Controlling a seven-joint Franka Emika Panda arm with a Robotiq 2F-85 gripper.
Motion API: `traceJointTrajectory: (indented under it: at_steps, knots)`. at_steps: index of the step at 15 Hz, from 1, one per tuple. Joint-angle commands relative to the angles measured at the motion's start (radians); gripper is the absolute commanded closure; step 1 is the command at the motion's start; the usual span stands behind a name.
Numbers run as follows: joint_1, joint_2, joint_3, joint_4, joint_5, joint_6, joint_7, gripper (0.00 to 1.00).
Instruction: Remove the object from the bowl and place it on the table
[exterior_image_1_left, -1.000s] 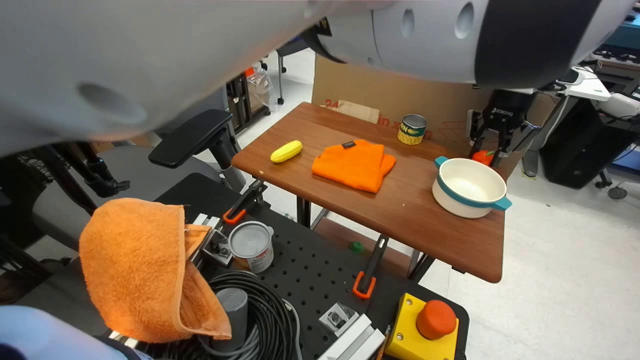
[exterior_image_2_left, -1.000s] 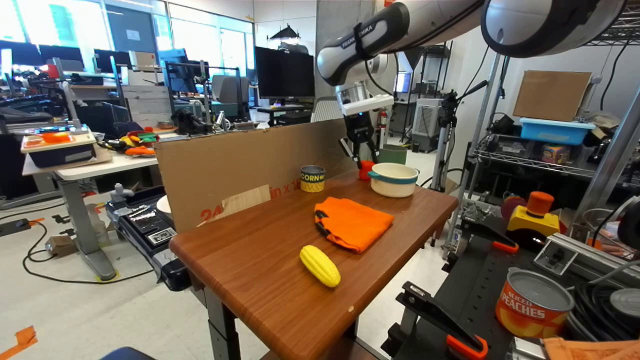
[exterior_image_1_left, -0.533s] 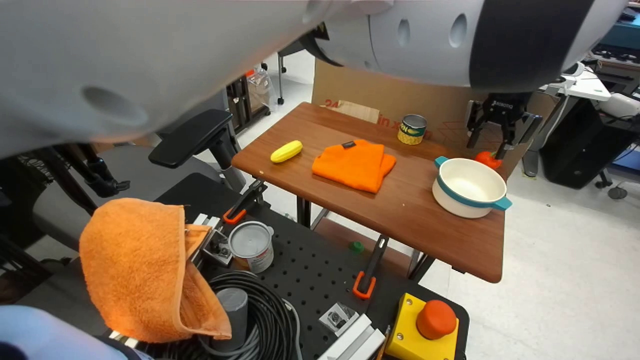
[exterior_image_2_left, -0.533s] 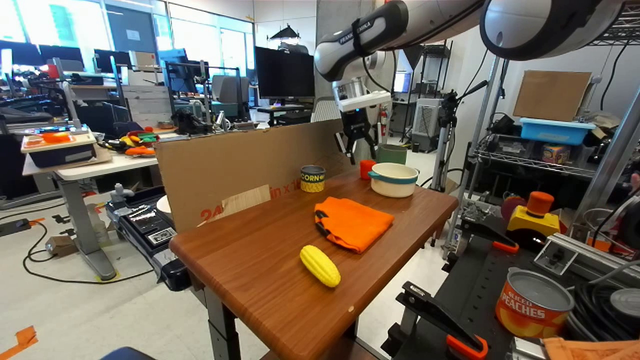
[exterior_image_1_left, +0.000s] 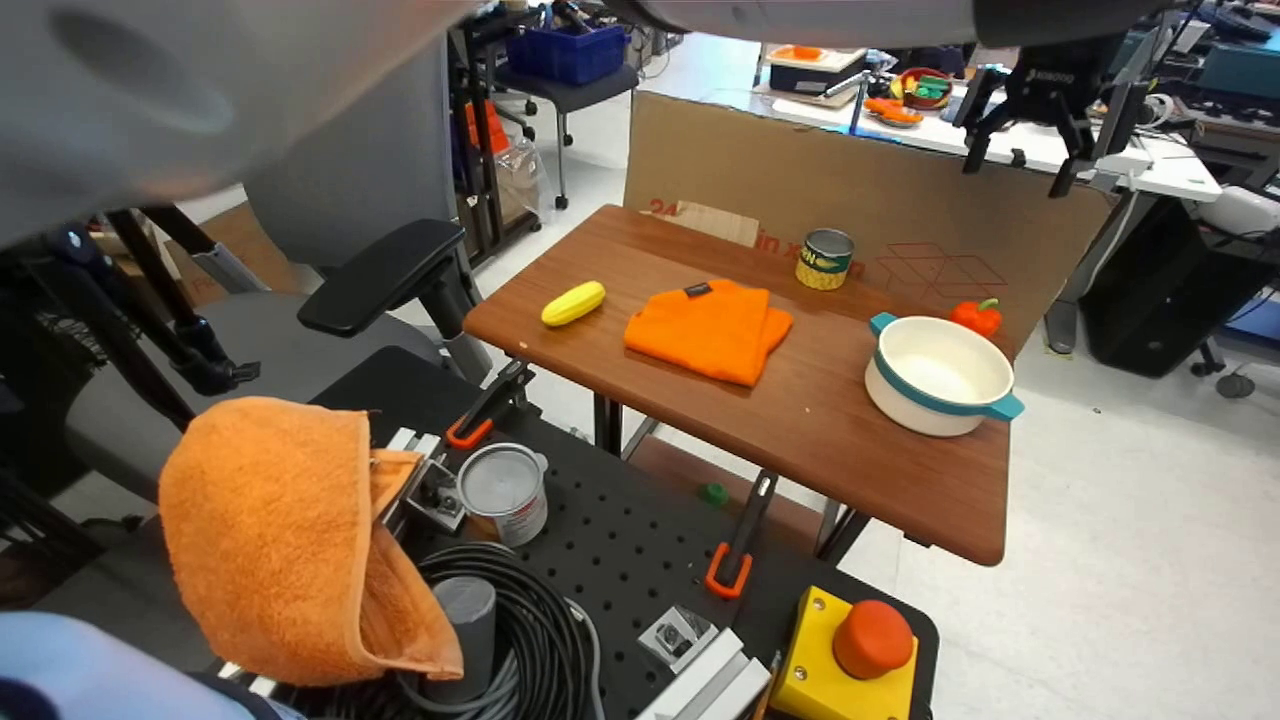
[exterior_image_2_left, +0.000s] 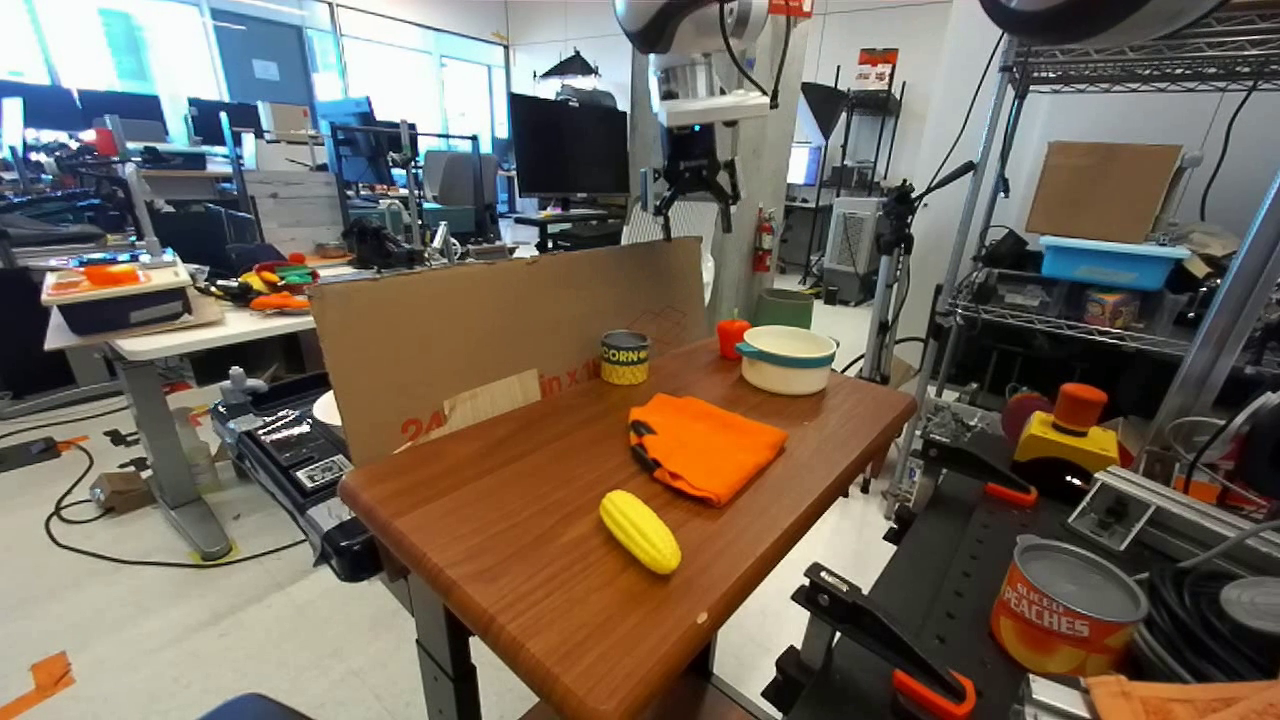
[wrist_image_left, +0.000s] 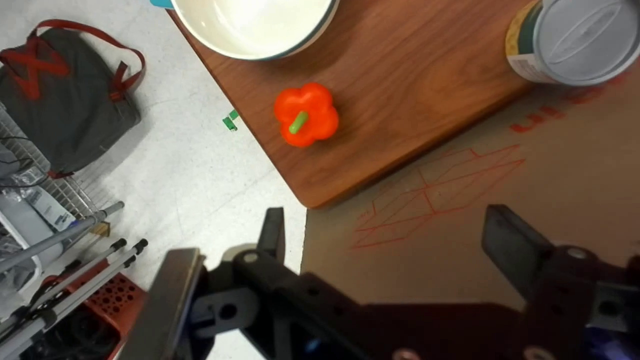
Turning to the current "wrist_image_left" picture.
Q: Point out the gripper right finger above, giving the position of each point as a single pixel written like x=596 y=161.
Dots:
x=555 y=290

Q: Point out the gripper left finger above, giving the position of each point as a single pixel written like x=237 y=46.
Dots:
x=280 y=300

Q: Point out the white bowl with teal rim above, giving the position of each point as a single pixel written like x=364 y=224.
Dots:
x=250 y=25

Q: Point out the teal object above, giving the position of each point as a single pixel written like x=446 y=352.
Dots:
x=161 y=3

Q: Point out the flat brown cardboard box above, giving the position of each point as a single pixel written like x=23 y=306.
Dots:
x=500 y=200

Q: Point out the grey metal plate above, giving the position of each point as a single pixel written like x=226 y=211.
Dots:
x=160 y=305

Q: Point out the red perforated crate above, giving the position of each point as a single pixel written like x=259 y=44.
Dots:
x=112 y=300

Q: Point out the green tape mark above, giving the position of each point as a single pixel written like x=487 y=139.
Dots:
x=229 y=122

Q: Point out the orange toy bell pepper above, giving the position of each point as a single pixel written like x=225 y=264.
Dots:
x=320 y=107

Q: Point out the stand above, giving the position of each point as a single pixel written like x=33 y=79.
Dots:
x=65 y=295

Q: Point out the can with grey lid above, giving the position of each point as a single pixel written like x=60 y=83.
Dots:
x=580 y=40

